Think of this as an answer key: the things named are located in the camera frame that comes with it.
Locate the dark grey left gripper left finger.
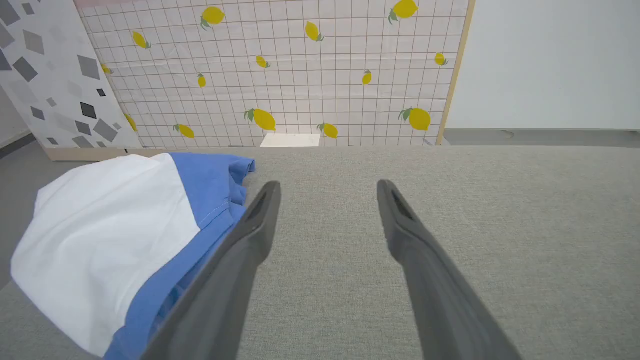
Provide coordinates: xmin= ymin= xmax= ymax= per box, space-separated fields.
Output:
xmin=140 ymin=180 xmax=282 ymax=360

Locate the wooden frame wire fence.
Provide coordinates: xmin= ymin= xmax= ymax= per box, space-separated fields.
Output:
xmin=74 ymin=0 xmax=476 ymax=150

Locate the grey terrazzo pattern panel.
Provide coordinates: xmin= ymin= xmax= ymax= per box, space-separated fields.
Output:
xmin=0 ymin=0 xmax=151 ymax=162

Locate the white and blue t-shirt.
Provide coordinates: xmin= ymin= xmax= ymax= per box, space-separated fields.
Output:
xmin=11 ymin=152 xmax=257 ymax=360

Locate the white rectangular pillar box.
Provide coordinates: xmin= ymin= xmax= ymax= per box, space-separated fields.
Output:
xmin=260 ymin=133 xmax=321 ymax=149

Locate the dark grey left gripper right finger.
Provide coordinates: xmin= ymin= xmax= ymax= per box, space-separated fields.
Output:
xmin=376 ymin=179 xmax=524 ymax=360

